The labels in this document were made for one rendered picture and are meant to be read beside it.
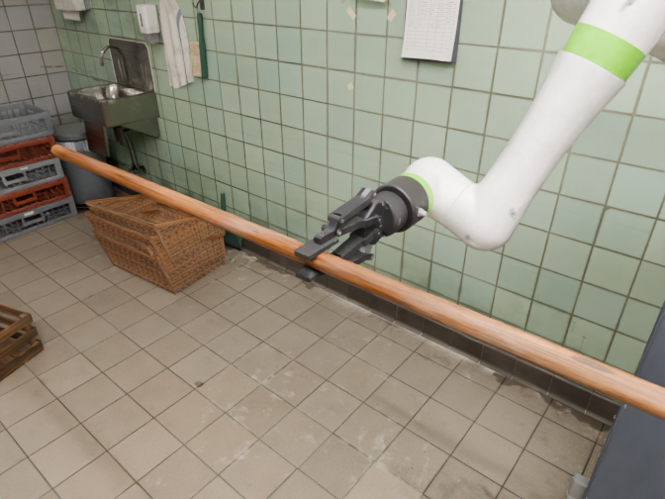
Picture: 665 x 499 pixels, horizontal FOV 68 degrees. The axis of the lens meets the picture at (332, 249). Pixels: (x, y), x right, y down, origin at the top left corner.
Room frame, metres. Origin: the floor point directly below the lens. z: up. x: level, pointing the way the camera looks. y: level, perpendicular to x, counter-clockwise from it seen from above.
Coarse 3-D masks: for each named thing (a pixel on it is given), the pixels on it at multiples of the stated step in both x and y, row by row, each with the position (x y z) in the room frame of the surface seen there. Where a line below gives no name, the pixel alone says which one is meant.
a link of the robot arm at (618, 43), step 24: (600, 0) 0.83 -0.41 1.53; (624, 0) 0.80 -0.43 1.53; (648, 0) 0.79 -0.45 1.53; (600, 24) 0.81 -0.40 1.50; (624, 24) 0.79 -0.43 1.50; (648, 24) 0.79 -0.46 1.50; (576, 48) 0.82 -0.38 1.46; (600, 48) 0.80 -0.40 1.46; (624, 48) 0.79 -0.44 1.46; (648, 48) 0.80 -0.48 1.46; (624, 72) 0.79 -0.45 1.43
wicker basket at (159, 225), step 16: (96, 208) 2.41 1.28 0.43; (112, 208) 2.57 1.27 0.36; (144, 208) 2.75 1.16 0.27; (128, 224) 2.30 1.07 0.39; (144, 224) 2.20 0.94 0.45; (160, 224) 2.19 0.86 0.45; (176, 224) 2.28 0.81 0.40; (192, 224) 2.37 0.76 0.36; (208, 224) 2.46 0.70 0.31; (160, 240) 2.18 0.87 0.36; (176, 240) 2.26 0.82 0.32; (192, 240) 2.35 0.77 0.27; (176, 256) 2.25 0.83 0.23
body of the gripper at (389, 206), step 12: (384, 192) 0.79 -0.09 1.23; (372, 204) 0.74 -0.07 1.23; (384, 204) 0.76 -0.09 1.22; (396, 204) 0.76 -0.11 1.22; (360, 216) 0.73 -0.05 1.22; (372, 216) 0.73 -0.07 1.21; (384, 216) 0.76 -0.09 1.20; (396, 216) 0.75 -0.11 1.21; (360, 228) 0.72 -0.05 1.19; (372, 228) 0.73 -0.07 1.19; (384, 228) 0.76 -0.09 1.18; (396, 228) 0.75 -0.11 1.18
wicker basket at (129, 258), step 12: (108, 240) 2.40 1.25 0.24; (108, 252) 2.48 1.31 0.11; (120, 252) 2.38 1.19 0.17; (132, 252) 2.30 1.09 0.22; (144, 252) 2.21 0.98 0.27; (120, 264) 2.46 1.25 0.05; (132, 264) 2.37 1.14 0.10; (144, 264) 2.27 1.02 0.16; (216, 264) 2.52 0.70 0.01; (144, 276) 2.34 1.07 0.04; (156, 276) 2.25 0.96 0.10; (168, 276) 2.21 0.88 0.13; (180, 276) 2.27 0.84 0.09; (192, 276) 2.34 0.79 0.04; (168, 288) 2.24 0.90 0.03; (180, 288) 2.26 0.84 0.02
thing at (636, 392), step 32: (96, 160) 1.02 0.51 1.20; (160, 192) 0.86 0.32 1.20; (224, 224) 0.74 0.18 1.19; (256, 224) 0.72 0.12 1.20; (288, 256) 0.65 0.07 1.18; (320, 256) 0.62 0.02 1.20; (384, 288) 0.54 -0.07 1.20; (416, 288) 0.53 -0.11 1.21; (448, 320) 0.48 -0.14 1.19; (480, 320) 0.47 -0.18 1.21; (512, 352) 0.43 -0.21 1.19; (544, 352) 0.41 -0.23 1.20; (576, 352) 0.41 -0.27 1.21; (608, 384) 0.37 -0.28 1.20; (640, 384) 0.36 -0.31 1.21
